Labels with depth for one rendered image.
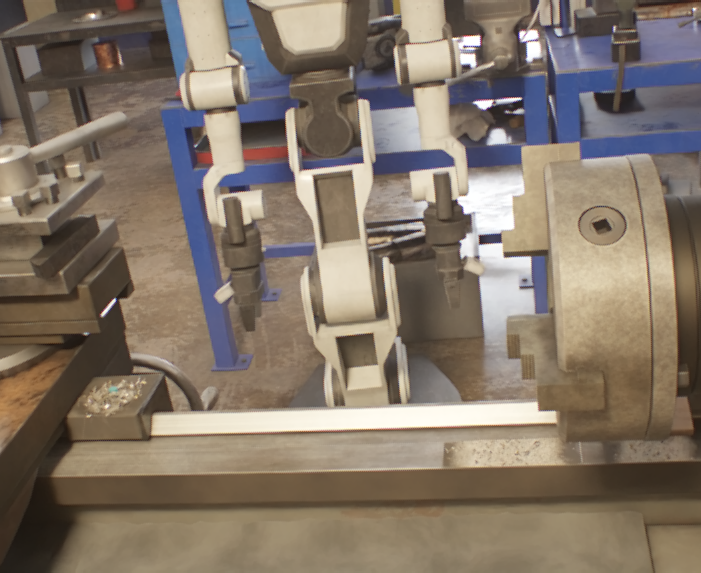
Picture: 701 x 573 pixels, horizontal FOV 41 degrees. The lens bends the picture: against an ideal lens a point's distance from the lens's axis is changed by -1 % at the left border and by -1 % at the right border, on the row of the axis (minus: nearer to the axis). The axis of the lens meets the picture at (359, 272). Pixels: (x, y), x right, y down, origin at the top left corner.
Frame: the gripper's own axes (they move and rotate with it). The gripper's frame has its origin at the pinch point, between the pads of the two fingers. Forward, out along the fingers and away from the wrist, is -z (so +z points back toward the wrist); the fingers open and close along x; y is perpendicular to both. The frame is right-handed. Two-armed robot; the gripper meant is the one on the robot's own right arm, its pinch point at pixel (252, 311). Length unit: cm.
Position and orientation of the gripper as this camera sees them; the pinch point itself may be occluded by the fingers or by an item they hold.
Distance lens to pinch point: 209.6
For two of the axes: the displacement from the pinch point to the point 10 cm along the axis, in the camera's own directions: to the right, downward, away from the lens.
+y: 9.9, -1.1, -0.5
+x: -0.2, 2.4, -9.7
